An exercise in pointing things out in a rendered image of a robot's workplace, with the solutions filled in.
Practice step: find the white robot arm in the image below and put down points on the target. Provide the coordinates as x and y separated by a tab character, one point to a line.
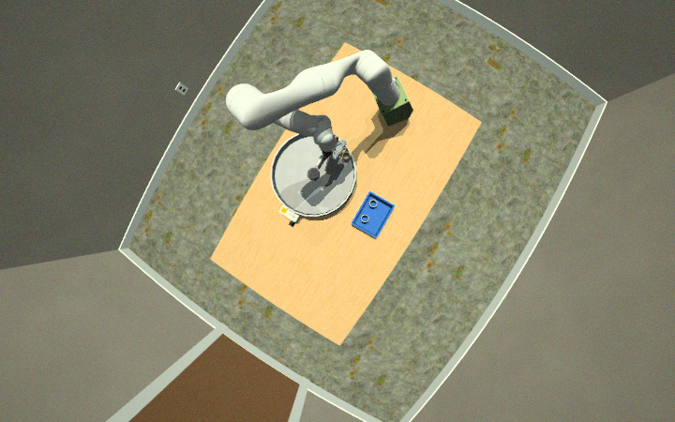
255	110

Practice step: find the blue crate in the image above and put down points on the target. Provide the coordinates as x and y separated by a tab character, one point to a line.
377	216

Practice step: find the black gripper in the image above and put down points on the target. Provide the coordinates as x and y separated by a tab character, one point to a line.
324	156

